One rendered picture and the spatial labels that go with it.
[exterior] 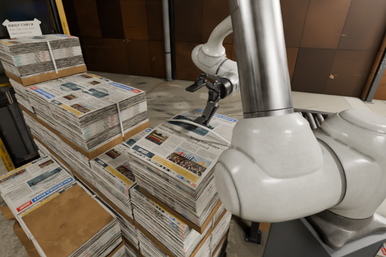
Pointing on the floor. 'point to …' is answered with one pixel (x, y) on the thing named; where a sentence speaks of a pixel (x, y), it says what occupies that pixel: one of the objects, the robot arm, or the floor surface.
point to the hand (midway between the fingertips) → (192, 108)
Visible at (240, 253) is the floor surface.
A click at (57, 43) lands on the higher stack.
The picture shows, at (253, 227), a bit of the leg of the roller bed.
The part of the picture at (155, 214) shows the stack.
